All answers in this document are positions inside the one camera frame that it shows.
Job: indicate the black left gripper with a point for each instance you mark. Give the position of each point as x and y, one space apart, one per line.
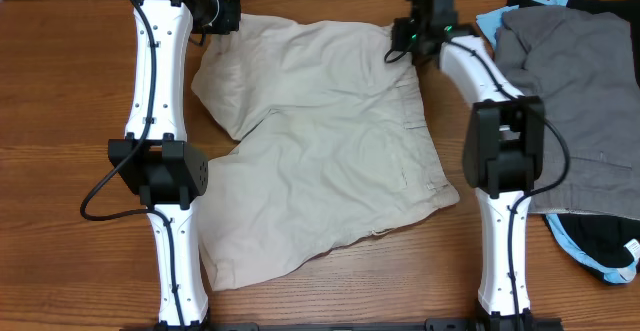
230 21

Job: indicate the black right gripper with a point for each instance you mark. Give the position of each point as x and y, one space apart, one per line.
401 41

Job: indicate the beige shorts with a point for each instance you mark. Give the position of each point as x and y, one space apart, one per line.
332 146

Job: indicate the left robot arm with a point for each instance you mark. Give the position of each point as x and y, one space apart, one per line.
154 157

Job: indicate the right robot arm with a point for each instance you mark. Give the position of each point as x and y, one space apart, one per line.
502 155

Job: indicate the light blue garment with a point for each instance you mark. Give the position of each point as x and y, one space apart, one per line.
585 256

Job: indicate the grey garment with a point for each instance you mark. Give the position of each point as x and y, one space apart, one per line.
581 65

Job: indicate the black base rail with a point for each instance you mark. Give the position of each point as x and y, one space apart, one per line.
433 324

